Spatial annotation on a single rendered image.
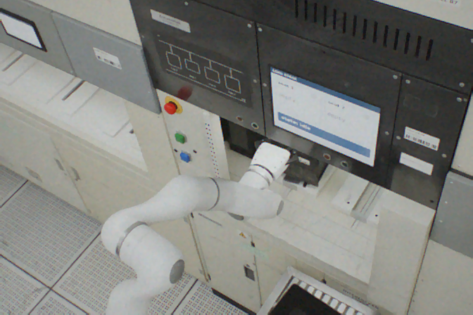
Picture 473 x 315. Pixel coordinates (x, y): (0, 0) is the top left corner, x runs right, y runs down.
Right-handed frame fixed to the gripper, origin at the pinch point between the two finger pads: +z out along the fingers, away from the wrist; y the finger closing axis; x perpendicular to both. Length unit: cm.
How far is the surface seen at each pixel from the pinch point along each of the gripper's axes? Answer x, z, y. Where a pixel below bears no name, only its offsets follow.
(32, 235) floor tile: -120, -31, -138
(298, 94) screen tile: 42.8, -17.6, 14.3
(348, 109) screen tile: 44, -18, 27
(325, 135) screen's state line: 31.9, -17.9, 21.7
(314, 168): -14.1, 3.1, 9.0
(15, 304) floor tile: -120, -64, -118
